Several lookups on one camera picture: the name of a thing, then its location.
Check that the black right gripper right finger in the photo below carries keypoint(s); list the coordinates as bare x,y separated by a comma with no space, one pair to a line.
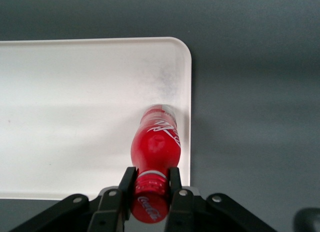
182,209

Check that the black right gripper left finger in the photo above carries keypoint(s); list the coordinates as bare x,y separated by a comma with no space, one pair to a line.
112,207

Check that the red coke bottle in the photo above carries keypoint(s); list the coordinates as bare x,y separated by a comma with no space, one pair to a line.
156,146

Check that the white rectangular tray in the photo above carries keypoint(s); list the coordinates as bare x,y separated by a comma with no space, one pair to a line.
75,116

